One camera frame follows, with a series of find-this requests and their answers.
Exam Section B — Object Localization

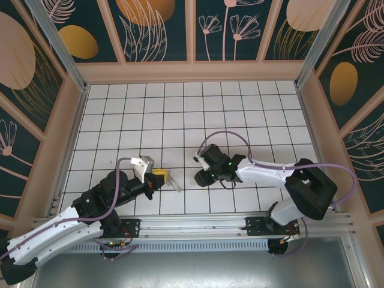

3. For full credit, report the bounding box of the aluminium table edge strip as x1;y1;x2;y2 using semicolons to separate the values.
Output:
295;85;335;212
53;85;90;208

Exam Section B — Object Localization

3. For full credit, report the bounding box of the grey metal sheet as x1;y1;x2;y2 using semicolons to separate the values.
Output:
28;250;359;288

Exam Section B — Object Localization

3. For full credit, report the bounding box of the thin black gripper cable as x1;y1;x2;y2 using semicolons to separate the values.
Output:
220;176;238;190

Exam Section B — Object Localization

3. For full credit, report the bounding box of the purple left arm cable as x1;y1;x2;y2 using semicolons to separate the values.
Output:
0;156;134;262

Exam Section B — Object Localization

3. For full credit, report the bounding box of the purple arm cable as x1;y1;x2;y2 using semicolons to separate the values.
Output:
198;130;358;208
0;156;134;262

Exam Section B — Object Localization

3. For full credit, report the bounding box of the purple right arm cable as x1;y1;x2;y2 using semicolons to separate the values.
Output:
198;130;358;208

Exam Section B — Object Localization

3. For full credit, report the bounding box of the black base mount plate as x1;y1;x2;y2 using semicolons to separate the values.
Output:
119;218;142;240
245;215;272;237

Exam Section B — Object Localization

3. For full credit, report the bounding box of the thin base wire bundle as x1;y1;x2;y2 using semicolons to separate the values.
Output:
100;229;134;250
278;232;302;244

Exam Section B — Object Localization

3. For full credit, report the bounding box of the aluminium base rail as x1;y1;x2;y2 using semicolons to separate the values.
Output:
33;211;352;239

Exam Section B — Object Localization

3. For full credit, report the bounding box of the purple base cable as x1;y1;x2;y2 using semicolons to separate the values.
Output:
268;218;310;259
100;243;140;262

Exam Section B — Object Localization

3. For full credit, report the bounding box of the perforated grey cable duct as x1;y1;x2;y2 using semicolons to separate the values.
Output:
67;238;270;255

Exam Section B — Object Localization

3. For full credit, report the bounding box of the aluminium frame post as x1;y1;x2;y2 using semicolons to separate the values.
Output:
341;236;373;288
295;0;352;88
24;0;90;92

